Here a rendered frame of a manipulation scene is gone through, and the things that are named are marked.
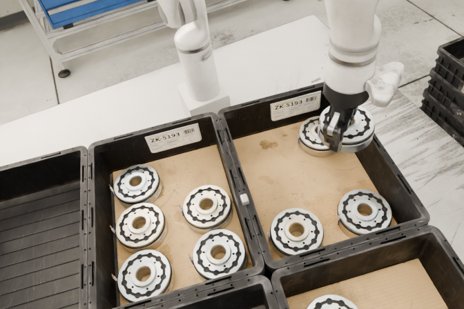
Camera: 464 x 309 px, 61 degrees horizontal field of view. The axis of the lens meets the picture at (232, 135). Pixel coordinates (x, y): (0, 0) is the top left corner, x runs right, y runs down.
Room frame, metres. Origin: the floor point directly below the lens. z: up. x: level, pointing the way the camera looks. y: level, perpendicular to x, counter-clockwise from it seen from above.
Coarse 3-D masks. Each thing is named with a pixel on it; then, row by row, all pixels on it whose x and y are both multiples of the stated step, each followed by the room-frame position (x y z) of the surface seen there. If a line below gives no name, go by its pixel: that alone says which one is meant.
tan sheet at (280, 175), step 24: (240, 144) 0.63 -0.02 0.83; (264, 144) 0.61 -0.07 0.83; (288, 144) 0.60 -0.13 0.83; (264, 168) 0.54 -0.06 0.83; (288, 168) 0.53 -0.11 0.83; (312, 168) 0.52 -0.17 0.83; (336, 168) 0.51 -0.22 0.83; (360, 168) 0.49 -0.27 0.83; (264, 192) 0.48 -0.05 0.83; (288, 192) 0.47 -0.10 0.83; (312, 192) 0.46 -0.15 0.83; (336, 192) 0.44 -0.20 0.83; (264, 216) 0.42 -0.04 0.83; (336, 240) 0.34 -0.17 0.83
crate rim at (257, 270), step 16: (208, 112) 0.65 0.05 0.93; (160, 128) 0.63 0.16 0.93; (96, 144) 0.62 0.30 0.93; (224, 144) 0.55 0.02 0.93; (224, 160) 0.51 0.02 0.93; (240, 192) 0.42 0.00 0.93; (240, 208) 0.39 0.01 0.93; (96, 224) 0.41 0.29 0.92; (96, 240) 0.38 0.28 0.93; (256, 240) 0.32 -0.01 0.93; (96, 256) 0.34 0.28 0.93; (256, 256) 0.29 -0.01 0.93; (96, 272) 0.31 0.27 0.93; (240, 272) 0.27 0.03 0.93; (256, 272) 0.26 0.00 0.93; (96, 288) 0.28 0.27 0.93; (192, 288) 0.25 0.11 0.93; (208, 288) 0.25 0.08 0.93; (96, 304) 0.26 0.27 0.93; (128, 304) 0.25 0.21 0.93; (144, 304) 0.24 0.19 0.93
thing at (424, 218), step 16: (272, 96) 0.67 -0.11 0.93; (288, 96) 0.66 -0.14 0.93; (224, 112) 0.64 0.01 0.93; (224, 128) 0.59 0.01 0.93; (384, 160) 0.44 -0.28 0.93; (240, 176) 0.46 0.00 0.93; (400, 176) 0.40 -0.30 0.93; (416, 208) 0.33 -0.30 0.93; (256, 224) 0.35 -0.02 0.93; (400, 224) 0.30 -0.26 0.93; (416, 224) 0.30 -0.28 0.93; (352, 240) 0.29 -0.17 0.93; (368, 240) 0.28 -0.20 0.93; (304, 256) 0.28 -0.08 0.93; (320, 256) 0.27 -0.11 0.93; (272, 272) 0.27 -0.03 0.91
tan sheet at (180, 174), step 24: (216, 144) 0.64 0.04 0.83; (168, 168) 0.59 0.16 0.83; (192, 168) 0.58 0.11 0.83; (216, 168) 0.57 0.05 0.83; (168, 192) 0.52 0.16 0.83; (168, 216) 0.46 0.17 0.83; (168, 240) 0.40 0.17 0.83; (192, 240) 0.39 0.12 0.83; (120, 264) 0.37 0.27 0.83; (192, 264) 0.34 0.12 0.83
